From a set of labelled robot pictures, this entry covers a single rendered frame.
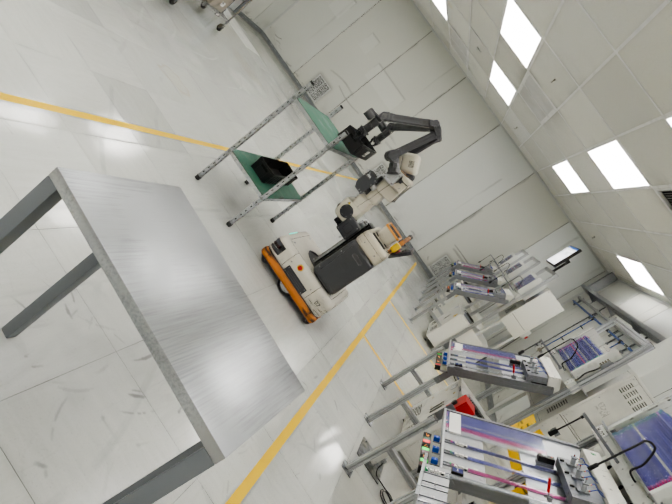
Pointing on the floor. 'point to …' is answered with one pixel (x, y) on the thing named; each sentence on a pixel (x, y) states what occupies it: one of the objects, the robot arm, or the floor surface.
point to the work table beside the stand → (167, 311)
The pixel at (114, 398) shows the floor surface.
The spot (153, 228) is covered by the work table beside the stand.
